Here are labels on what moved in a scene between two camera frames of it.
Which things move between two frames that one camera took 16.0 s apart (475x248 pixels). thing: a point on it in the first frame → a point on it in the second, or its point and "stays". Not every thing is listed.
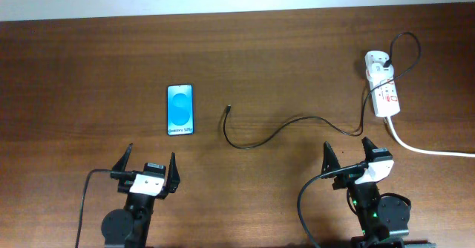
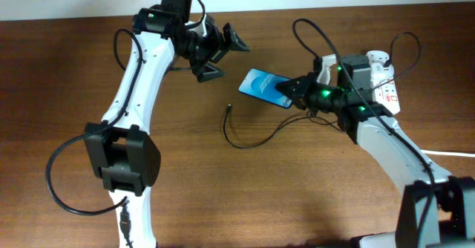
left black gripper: (123, 178) → (231, 41)
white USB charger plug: (378, 72) stays
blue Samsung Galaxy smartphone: (180, 110) → (261, 85)
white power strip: (380, 73) stays
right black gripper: (333, 160) → (306, 84)
